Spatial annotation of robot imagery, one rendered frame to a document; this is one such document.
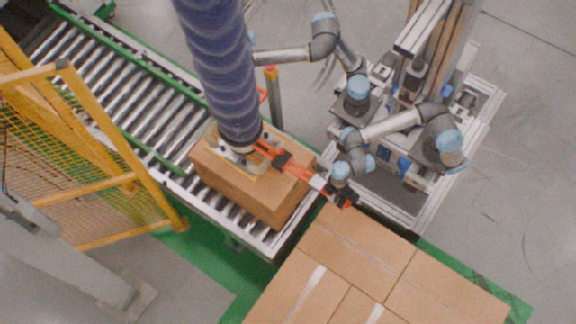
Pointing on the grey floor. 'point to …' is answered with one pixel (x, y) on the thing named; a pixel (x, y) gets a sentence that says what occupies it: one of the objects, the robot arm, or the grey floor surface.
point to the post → (274, 98)
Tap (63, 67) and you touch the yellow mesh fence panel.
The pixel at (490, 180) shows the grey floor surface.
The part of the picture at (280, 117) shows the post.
